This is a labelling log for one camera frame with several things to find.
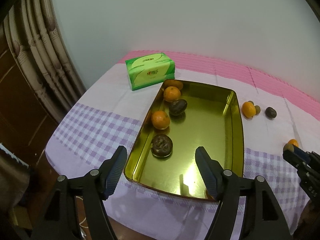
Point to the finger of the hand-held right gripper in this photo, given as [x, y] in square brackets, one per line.
[291, 157]
[301, 152]

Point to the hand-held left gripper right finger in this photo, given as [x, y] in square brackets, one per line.
[208, 180]

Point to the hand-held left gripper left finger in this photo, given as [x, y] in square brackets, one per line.
[113, 177]

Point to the dark round passion fruit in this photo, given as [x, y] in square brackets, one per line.
[270, 112]

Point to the golden rectangular tin tray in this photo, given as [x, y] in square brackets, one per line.
[207, 130]

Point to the dark wrinkled passion fruit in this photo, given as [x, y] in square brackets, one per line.
[162, 145]

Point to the dark elongated passion fruit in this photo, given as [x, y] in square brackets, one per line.
[178, 107]

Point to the green tissue pack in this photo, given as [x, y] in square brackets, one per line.
[150, 72]

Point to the brown wooden door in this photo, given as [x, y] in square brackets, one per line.
[22, 110]

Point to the pink foam mat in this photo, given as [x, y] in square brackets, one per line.
[225, 65]

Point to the beige patterned curtain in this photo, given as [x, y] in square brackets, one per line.
[37, 55]

